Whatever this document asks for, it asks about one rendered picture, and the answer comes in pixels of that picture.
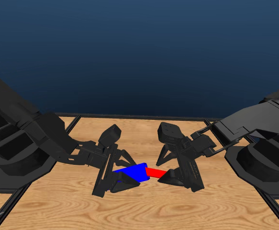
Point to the thin red peg bar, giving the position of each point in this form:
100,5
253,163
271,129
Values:
154,172

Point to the black table frame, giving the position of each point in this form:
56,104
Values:
141,117

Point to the blue hollow socket block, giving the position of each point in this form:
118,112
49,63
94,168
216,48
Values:
138,172

